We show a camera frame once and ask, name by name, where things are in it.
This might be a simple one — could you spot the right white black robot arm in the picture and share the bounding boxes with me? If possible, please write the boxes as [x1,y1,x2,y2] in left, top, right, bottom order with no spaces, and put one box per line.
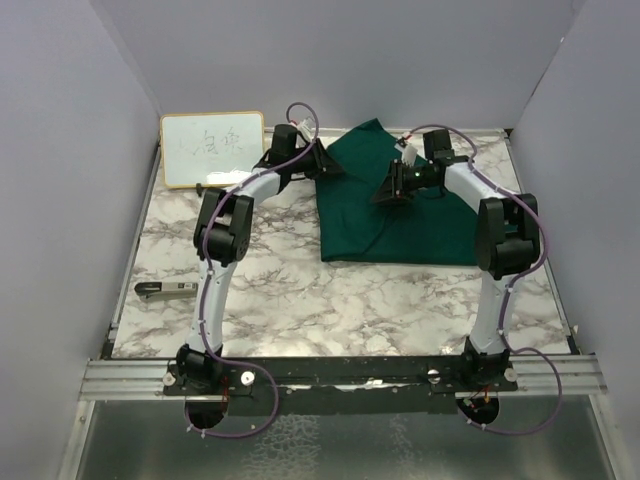
[372,126,544,391]

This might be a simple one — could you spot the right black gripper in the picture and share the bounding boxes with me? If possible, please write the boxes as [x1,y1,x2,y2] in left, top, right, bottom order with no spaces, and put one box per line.
[371,159,437,206]

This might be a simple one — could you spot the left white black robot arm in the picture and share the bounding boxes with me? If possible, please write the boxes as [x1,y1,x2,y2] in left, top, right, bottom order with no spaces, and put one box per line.
[175,118,343,395]

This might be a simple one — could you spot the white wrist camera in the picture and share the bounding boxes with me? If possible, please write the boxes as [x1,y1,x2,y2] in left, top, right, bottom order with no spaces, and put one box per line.
[395,136,418,167]
[289,116,318,144]

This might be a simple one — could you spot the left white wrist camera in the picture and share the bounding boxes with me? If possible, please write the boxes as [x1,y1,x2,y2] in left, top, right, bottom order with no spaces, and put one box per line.
[289,116,318,144]

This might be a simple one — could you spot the green surgical drape cloth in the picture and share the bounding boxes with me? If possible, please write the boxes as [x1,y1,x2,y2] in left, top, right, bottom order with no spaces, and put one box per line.
[315,118,477,266]

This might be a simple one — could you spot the small framed whiteboard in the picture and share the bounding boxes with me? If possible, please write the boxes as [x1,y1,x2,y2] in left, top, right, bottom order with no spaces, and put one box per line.
[160,111,265,189]

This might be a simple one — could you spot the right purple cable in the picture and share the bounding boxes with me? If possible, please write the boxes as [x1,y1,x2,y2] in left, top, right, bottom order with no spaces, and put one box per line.
[402,124,564,435]

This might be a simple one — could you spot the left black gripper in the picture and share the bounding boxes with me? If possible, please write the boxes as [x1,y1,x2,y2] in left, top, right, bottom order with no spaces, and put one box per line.
[287,138,342,180]

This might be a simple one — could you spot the black mounting base rail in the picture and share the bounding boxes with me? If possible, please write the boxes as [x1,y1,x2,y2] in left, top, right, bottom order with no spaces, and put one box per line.
[162,354,517,398]

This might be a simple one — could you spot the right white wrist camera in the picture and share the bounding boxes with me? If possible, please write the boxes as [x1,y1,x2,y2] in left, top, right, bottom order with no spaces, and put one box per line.
[395,136,418,167]

